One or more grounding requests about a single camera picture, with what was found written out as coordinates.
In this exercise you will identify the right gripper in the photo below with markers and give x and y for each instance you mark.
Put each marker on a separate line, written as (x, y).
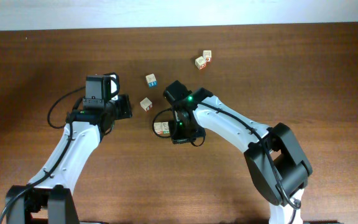
(178, 138)

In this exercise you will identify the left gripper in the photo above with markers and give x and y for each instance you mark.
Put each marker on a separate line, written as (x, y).
(125, 111)

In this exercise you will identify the block with green side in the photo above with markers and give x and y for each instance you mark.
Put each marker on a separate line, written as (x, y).
(165, 128)

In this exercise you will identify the block with C red side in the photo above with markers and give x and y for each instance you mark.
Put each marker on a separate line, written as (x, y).
(158, 128)

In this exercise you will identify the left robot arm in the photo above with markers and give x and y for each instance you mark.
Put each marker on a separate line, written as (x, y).
(48, 196)

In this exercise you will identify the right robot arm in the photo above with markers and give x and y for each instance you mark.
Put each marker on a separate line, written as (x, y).
(278, 166)

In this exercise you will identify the block with N red side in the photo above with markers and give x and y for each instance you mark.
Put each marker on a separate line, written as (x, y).
(146, 104)

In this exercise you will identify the block with blue side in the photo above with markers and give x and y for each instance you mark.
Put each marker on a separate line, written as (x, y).
(151, 80)

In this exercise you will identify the block red side far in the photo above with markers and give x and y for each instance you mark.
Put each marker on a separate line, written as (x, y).
(200, 62)

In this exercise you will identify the farthest block red side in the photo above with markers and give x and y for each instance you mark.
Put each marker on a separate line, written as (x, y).
(207, 55)

